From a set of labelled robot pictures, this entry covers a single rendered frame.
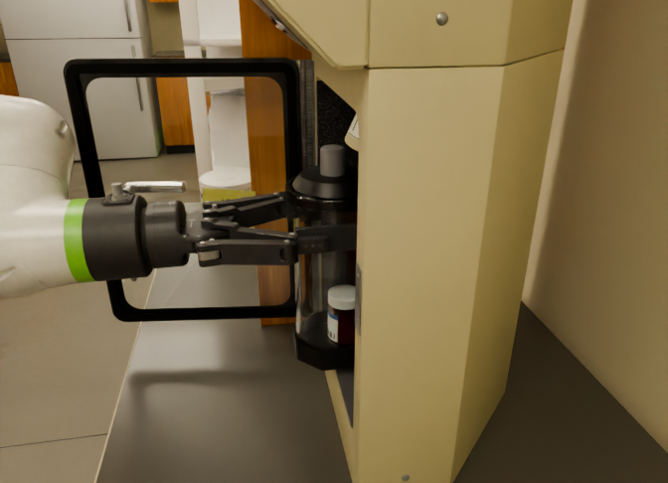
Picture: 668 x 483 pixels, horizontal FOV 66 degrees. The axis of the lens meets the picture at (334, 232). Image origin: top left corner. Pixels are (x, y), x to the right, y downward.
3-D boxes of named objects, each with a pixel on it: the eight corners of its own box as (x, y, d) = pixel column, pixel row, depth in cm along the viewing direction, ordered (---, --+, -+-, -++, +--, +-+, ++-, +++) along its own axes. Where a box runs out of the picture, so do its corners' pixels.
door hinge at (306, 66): (315, 310, 85) (311, 59, 69) (318, 318, 82) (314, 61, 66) (306, 311, 84) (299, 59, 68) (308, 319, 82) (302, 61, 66)
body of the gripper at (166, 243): (138, 218, 53) (231, 211, 54) (150, 191, 60) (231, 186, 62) (149, 282, 56) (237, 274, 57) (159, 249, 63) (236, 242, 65)
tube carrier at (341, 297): (361, 313, 74) (366, 169, 65) (382, 360, 64) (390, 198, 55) (285, 320, 72) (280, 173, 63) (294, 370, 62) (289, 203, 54)
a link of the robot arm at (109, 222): (112, 264, 63) (94, 303, 55) (93, 173, 59) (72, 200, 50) (164, 260, 64) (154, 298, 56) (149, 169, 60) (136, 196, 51)
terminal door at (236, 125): (306, 317, 84) (299, 57, 67) (114, 322, 82) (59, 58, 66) (306, 314, 84) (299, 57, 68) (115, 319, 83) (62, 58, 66)
